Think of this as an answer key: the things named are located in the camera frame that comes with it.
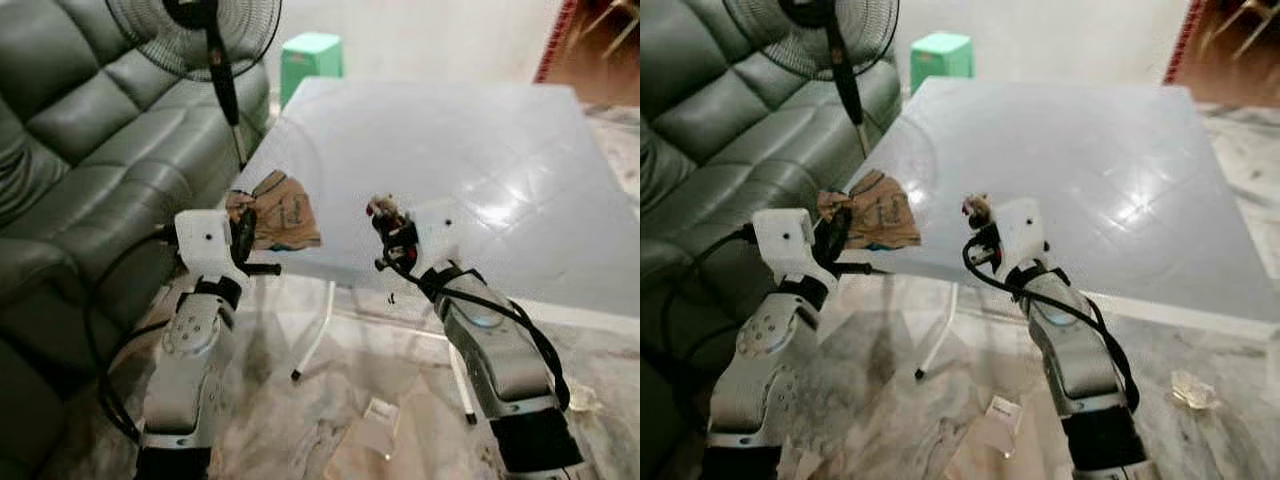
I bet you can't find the grey green leather sofa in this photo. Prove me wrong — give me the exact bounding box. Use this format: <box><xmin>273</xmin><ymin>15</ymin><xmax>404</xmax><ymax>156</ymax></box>
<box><xmin>640</xmin><ymin>0</ymin><xmax>906</xmax><ymax>479</ymax></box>
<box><xmin>0</xmin><ymin>0</ymin><xmax>273</xmax><ymax>479</ymax></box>

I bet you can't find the white plastic folding table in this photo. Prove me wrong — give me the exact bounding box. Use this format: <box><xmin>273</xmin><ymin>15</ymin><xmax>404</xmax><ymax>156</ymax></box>
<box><xmin>845</xmin><ymin>78</ymin><xmax>1280</xmax><ymax>383</ymax></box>
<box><xmin>228</xmin><ymin>78</ymin><xmax>641</xmax><ymax>426</ymax></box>

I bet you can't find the clear plastic packet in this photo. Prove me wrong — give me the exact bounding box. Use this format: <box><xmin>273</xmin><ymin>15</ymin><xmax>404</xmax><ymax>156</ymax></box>
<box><xmin>975</xmin><ymin>395</ymin><xmax>1024</xmax><ymax>458</ymax></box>
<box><xmin>357</xmin><ymin>398</ymin><xmax>403</xmax><ymax>461</ymax></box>

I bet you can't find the crumpled clear plastic wrapper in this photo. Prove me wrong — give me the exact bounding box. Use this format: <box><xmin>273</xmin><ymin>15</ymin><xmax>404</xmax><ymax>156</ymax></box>
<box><xmin>1170</xmin><ymin>370</ymin><xmax>1221</xmax><ymax>411</ymax></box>
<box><xmin>565</xmin><ymin>380</ymin><xmax>603</xmax><ymax>413</ymax></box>

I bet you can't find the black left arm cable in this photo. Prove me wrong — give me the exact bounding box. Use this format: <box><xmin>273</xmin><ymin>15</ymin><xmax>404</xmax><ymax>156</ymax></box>
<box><xmin>655</xmin><ymin>230</ymin><xmax>757</xmax><ymax>441</ymax></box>
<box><xmin>85</xmin><ymin>230</ymin><xmax>181</xmax><ymax>447</ymax></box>

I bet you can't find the red brick wall edge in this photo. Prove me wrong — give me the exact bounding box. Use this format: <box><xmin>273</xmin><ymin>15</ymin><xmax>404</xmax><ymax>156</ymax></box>
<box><xmin>535</xmin><ymin>0</ymin><xmax>581</xmax><ymax>83</ymax></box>
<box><xmin>1165</xmin><ymin>0</ymin><xmax>1207</xmax><ymax>86</ymax></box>

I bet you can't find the black standing fan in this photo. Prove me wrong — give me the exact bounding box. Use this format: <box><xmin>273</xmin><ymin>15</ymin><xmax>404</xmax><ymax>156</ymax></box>
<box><xmin>722</xmin><ymin>0</ymin><xmax>901</xmax><ymax>161</ymax></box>
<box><xmin>105</xmin><ymin>0</ymin><xmax>283</xmax><ymax>171</ymax></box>

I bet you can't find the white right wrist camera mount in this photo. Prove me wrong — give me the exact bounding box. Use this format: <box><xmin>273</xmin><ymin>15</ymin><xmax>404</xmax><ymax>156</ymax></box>
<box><xmin>412</xmin><ymin>197</ymin><xmax>463</xmax><ymax>273</ymax></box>
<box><xmin>995</xmin><ymin>197</ymin><xmax>1046</xmax><ymax>271</ymax></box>

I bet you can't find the green plastic stool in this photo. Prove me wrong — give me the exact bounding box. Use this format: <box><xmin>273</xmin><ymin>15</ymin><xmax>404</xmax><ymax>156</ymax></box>
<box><xmin>280</xmin><ymin>32</ymin><xmax>344</xmax><ymax>106</ymax></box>
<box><xmin>910</xmin><ymin>32</ymin><xmax>974</xmax><ymax>96</ymax></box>

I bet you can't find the brown paper trash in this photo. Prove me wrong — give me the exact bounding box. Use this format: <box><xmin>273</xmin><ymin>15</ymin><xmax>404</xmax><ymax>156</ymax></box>
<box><xmin>226</xmin><ymin>170</ymin><xmax>323</xmax><ymax>251</ymax></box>
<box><xmin>818</xmin><ymin>170</ymin><xmax>921</xmax><ymax>251</ymax></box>

